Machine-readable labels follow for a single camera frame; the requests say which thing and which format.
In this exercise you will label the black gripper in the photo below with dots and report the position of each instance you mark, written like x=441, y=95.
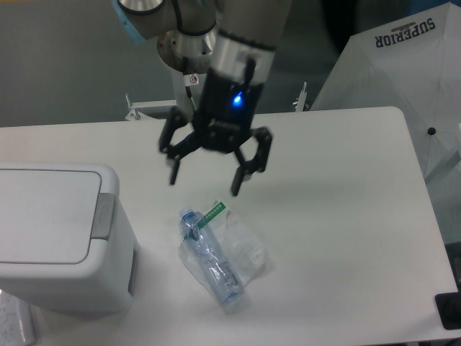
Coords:
x=223, y=124

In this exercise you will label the white superior umbrella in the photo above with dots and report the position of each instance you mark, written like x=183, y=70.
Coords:
x=412, y=64

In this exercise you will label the white perforated sheet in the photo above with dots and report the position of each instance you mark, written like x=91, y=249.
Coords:
x=17, y=326

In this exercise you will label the clear plastic water bottle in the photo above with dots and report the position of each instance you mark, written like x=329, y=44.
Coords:
x=200, y=246

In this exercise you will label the black device at table edge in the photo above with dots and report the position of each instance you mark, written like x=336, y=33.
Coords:
x=448, y=306

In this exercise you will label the clear crumpled plastic bag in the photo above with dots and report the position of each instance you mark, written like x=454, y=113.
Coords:
x=245, y=251

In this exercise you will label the white push-lid trash can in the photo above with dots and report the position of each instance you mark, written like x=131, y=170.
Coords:
x=66, y=242

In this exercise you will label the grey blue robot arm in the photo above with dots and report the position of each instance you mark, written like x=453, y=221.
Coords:
x=224, y=50

